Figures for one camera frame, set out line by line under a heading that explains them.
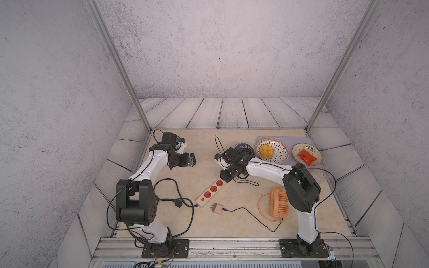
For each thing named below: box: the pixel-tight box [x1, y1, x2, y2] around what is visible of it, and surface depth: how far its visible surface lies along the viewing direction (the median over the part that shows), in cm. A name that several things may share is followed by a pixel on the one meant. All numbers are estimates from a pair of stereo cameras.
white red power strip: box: [195, 177, 228, 208], surface depth 90 cm
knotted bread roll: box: [259, 144, 275, 160], surface depth 106 cm
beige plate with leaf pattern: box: [291, 142, 323, 167], surface depth 109 cm
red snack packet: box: [297, 149, 318, 166], surface depth 104 cm
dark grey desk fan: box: [233, 142, 256, 157], surface depth 98 cm
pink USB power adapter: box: [209, 203, 223, 215], surface depth 85 cm
